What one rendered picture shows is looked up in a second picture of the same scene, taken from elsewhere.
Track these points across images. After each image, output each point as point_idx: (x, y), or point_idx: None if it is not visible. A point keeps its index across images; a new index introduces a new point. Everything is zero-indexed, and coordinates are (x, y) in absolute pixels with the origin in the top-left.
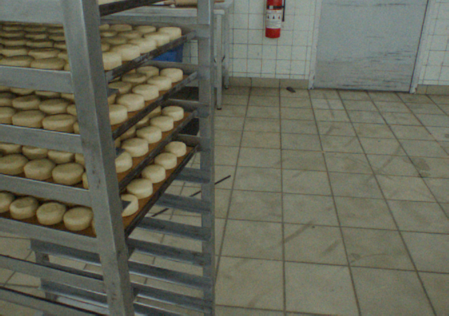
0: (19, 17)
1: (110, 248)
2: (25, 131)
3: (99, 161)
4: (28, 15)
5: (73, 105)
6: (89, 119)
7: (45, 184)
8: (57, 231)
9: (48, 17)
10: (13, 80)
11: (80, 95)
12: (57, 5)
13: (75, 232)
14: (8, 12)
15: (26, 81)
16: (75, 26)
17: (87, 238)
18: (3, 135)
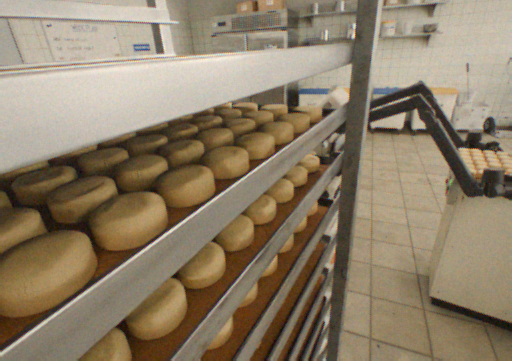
0: (324, 229)
1: (344, 314)
2: (315, 307)
3: (349, 270)
4: (327, 223)
5: None
6: (351, 251)
7: (316, 331)
8: (315, 355)
9: (332, 215)
10: (316, 278)
11: (351, 242)
12: (335, 204)
13: (319, 342)
14: (321, 232)
15: (320, 270)
16: (356, 206)
17: (323, 335)
18: (306, 331)
